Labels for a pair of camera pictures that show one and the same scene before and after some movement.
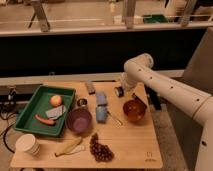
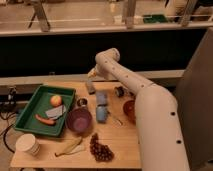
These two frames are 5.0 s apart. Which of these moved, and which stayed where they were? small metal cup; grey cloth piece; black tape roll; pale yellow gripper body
Moved: pale yellow gripper body
Stayed: black tape roll; small metal cup; grey cloth piece
